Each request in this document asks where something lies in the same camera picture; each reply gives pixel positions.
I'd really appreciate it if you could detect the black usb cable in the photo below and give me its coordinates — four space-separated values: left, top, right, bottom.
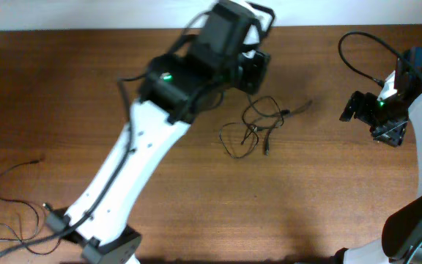
240 93 313 146

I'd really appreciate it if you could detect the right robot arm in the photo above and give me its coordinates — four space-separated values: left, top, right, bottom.
330 47 422 263

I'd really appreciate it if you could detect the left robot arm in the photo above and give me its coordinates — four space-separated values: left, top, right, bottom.
46 1 275 263

